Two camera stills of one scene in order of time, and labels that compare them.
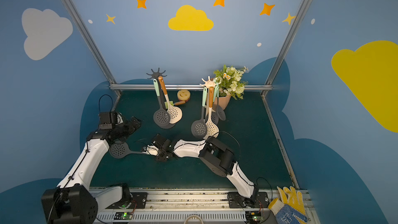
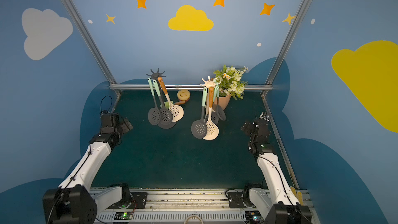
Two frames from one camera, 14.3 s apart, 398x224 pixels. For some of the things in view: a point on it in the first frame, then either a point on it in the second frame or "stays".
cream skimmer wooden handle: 212,130 stays
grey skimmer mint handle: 199,129 stays
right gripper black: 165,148 → 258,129
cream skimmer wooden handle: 175,114 stays
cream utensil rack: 209,84 stays
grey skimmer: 121,150 → 154,115
